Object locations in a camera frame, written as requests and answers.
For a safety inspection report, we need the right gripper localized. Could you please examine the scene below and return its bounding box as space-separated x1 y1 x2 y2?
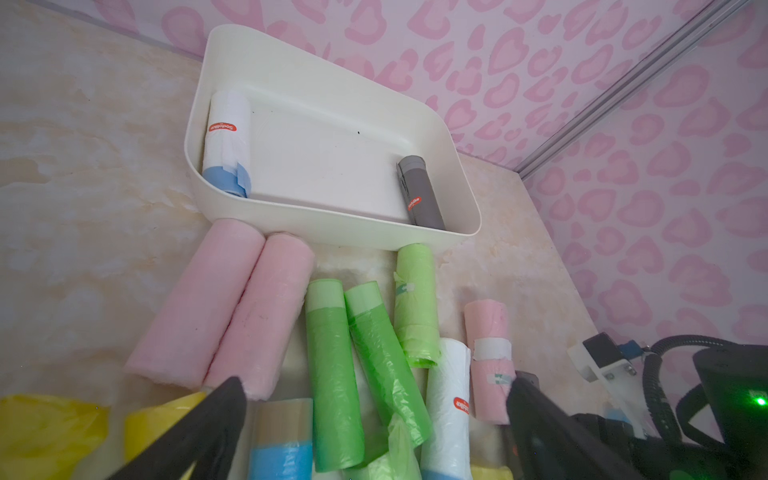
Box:
573 344 767 479

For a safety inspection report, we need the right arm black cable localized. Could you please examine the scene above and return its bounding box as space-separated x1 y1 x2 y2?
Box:
640 334 745 451

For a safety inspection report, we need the white plastic storage box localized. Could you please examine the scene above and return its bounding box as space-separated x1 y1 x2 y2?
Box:
184 24 482 252

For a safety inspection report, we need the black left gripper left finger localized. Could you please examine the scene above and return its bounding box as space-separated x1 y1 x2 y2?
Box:
111 376 247 480

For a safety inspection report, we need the pink roll with white label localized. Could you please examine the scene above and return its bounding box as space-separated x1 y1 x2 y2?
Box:
464 299 516 425

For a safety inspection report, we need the yellow trash bag roll inner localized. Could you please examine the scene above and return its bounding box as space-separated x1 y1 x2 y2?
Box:
123 392 206 462

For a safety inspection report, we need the white roll with blue end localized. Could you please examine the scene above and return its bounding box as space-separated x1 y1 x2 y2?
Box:
420 338 471 480

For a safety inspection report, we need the green trash bag roll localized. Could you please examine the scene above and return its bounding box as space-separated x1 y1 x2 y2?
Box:
344 281 433 447
305 279 365 473

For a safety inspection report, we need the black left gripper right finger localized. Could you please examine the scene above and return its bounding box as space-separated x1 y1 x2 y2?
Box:
507 379 642 479

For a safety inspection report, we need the green trash bag roll left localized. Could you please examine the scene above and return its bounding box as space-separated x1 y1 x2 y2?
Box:
305 279 365 473

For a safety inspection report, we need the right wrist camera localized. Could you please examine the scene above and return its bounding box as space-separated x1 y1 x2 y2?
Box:
567 333 654 438

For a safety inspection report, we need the yellow trash bag roll outer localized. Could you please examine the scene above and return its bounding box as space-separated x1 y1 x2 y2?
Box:
1 395 110 479

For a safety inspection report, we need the yellow trash bag roll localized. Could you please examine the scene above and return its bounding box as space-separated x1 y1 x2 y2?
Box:
1 395 110 479
123 392 206 462

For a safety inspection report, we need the grey trash bag roll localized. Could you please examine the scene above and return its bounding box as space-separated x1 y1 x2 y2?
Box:
397 155 445 230

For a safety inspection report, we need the pink trash bag roll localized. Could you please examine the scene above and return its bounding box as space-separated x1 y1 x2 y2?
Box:
204 233 315 401
124 219 265 390

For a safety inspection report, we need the light green roll near box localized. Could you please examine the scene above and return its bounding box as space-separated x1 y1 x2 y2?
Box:
393 244 441 369

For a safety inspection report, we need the green trash bag roll right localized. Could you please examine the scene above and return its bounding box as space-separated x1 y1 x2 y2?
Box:
344 281 433 447

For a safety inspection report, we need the light green crumpled roll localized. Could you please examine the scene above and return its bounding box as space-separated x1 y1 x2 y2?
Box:
343 414 422 479

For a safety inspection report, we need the pink trash bag roll right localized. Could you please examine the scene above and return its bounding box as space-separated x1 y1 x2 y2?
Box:
204 233 315 401

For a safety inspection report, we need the blue trash bag roll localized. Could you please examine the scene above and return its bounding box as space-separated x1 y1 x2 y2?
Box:
248 398 313 479

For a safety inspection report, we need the pink trash bag roll left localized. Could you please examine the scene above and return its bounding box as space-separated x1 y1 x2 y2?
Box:
124 219 265 390

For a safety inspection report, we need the large yellow roll front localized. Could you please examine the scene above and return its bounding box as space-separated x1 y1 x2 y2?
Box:
470 464 514 480

